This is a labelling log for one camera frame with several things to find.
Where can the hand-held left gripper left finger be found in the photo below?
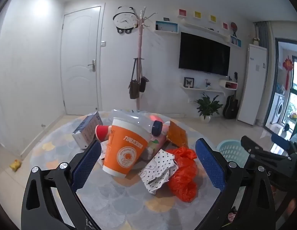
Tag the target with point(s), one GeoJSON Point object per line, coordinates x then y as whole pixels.
{"type": "Point", "coordinates": [87, 165]}

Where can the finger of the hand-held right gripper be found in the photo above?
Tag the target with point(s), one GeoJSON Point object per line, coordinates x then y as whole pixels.
{"type": "Point", "coordinates": [280, 141]}
{"type": "Point", "coordinates": [251, 145]}

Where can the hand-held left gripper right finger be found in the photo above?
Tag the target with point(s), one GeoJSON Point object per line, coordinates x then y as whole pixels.
{"type": "Point", "coordinates": [210, 165]}

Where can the light blue plastic basket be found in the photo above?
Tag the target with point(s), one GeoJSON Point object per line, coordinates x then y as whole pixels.
{"type": "Point", "coordinates": [228, 148]}

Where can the red paper cup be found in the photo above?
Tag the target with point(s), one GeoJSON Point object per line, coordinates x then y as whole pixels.
{"type": "Point", "coordinates": [103, 132]}

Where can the orange paper cup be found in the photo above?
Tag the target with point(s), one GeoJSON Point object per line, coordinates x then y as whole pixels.
{"type": "Point", "coordinates": [124, 151]}

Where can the clear plastic bottle blue cap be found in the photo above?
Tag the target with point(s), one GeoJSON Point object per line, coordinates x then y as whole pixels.
{"type": "Point", "coordinates": [136, 119]}

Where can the red plastic bag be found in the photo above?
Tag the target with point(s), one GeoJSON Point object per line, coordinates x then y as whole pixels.
{"type": "Point", "coordinates": [184, 179]}

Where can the white washing machine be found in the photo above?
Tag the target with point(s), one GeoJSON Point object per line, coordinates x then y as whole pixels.
{"type": "Point", "coordinates": [278, 110]}

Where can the blue and white carton box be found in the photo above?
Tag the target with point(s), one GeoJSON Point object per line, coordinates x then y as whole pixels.
{"type": "Point", "coordinates": [87, 129]}

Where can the black guitar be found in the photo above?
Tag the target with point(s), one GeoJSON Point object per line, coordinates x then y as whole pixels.
{"type": "Point", "coordinates": [231, 107]}

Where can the orange foil packet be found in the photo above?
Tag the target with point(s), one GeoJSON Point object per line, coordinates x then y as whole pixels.
{"type": "Point", "coordinates": [177, 134]}

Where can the white dotted paper bag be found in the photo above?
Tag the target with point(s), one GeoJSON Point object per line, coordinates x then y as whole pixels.
{"type": "Point", "coordinates": [158, 170]}

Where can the potted green plant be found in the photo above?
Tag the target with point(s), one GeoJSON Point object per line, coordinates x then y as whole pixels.
{"type": "Point", "coordinates": [207, 105]}

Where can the pink plastic pouch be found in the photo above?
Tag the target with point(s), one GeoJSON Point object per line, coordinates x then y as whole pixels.
{"type": "Point", "coordinates": [160, 130]}

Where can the red white capsule shelf box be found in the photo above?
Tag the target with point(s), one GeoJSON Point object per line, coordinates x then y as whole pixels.
{"type": "Point", "coordinates": [228, 85]}

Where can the balcony sliding door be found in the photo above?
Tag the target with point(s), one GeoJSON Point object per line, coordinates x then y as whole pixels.
{"type": "Point", "coordinates": [273, 76]}

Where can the yellow wrapper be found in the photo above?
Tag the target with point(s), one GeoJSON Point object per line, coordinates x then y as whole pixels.
{"type": "Point", "coordinates": [15, 165]}

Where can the red knot ornament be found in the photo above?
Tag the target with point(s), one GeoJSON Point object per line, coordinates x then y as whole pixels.
{"type": "Point", "coordinates": [287, 67]}

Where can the small figurine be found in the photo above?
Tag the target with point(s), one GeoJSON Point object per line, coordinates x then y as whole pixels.
{"type": "Point", "coordinates": [207, 83]}

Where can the brown hanging bag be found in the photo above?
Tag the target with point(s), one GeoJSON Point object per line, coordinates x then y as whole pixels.
{"type": "Point", "coordinates": [134, 88]}

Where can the black hanging bag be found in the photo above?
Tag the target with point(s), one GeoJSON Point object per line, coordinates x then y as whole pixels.
{"type": "Point", "coordinates": [143, 85]}

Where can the small blue box shelf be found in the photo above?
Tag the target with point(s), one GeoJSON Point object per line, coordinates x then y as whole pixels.
{"type": "Point", "coordinates": [235, 41]}

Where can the grey curtain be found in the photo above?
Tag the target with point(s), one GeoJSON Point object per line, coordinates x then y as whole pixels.
{"type": "Point", "coordinates": [264, 33]}

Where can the white door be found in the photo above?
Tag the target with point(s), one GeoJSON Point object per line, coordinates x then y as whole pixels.
{"type": "Point", "coordinates": [79, 52]}

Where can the red round fan ornament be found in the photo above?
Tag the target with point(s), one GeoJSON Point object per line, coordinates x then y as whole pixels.
{"type": "Point", "coordinates": [234, 26]}

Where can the pink coat rack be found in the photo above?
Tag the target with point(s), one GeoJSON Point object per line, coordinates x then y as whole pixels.
{"type": "Point", "coordinates": [139, 52]}

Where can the blue white box shelf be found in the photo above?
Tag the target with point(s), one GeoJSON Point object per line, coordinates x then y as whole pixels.
{"type": "Point", "coordinates": [166, 26]}

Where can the low white wall shelf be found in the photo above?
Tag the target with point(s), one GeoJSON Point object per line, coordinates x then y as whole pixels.
{"type": "Point", "coordinates": [203, 89]}

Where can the butterfly picture frame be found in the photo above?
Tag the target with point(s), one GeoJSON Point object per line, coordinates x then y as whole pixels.
{"type": "Point", "coordinates": [188, 82]}

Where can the wall television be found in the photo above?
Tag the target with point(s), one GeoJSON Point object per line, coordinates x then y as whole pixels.
{"type": "Point", "coordinates": [203, 52]}

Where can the wall light switch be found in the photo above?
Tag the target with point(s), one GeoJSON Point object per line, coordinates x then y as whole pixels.
{"type": "Point", "coordinates": [103, 44]}

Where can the red square wall cube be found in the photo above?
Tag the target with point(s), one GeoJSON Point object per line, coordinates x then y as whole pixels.
{"type": "Point", "coordinates": [182, 13]}
{"type": "Point", "coordinates": [225, 25]}

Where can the long white wall shelf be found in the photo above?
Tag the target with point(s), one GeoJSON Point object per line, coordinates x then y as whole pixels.
{"type": "Point", "coordinates": [206, 30]}

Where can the yellow square wall cube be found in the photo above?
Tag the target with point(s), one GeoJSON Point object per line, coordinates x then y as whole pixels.
{"type": "Point", "coordinates": [212, 18]}
{"type": "Point", "coordinates": [197, 14]}

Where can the panda wall clock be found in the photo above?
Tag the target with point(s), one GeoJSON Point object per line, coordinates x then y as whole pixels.
{"type": "Point", "coordinates": [124, 20]}

